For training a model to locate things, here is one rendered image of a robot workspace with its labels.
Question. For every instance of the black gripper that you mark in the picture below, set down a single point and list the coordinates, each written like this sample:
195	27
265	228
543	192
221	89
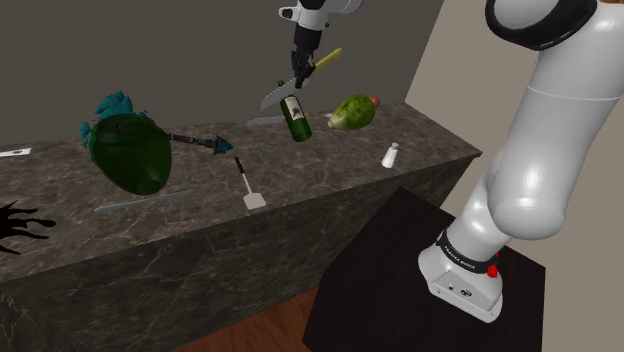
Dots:
307	40

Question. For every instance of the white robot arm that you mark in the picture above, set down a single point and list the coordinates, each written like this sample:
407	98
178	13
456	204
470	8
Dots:
551	146

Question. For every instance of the dark green wine bottle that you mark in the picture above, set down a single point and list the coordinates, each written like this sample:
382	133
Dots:
296	119

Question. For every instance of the white salt shaker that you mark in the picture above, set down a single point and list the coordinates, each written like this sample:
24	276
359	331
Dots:
389	157

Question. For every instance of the black robot stand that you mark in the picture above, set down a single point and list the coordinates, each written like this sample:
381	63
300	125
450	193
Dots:
380	292

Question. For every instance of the white flat card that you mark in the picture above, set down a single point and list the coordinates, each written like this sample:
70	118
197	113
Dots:
14	152

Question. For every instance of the black spiky object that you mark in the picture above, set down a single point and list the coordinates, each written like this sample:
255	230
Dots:
19	224

